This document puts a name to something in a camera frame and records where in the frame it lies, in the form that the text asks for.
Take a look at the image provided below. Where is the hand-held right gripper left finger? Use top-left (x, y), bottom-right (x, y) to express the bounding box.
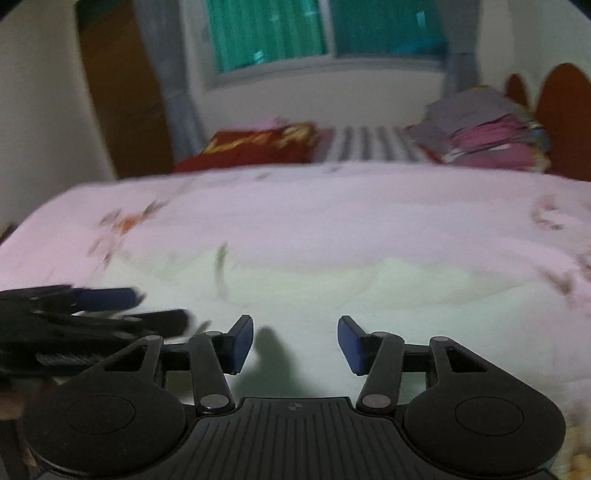
top-left (78, 315), bottom-right (254, 415)

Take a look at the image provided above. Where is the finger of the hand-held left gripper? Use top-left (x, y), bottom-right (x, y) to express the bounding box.
top-left (69, 287), bottom-right (144, 311)
top-left (122, 308), bottom-right (192, 337)

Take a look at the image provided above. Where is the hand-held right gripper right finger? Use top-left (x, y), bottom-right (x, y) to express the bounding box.
top-left (337, 316), bottom-right (513, 415)

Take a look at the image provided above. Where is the white knitted sweater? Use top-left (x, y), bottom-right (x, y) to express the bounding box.
top-left (102, 247), bottom-right (583, 416)

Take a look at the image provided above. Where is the pile of folded clothes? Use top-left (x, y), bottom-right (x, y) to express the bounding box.
top-left (406, 85), bottom-right (552, 174)

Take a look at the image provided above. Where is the pink floral bedsheet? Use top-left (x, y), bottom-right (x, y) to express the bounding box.
top-left (0, 161), bottom-right (591, 480)

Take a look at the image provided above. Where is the red patterned pillow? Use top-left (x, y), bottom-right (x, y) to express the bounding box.
top-left (173, 121), bottom-right (321, 174)

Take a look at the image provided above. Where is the grey striped pillow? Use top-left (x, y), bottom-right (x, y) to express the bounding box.
top-left (314, 124), bottom-right (435, 164)

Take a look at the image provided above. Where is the grey curtain beside door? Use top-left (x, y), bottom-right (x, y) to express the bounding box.
top-left (131, 0), bottom-right (208, 162)

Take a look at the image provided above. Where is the brown wooden door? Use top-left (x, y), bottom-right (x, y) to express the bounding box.
top-left (76, 0), bottom-right (176, 181)

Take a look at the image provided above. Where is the pink cloth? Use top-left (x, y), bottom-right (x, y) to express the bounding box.
top-left (249, 117), bottom-right (287, 132)

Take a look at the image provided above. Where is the window with green glass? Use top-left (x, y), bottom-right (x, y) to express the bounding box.
top-left (201, 0), bottom-right (451, 86)

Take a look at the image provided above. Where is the red and white headboard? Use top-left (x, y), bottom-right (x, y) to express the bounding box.
top-left (503, 62), bottom-right (591, 183)

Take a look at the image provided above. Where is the grey curtain beside headboard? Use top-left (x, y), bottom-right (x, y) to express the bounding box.
top-left (434, 0), bottom-right (483, 95)

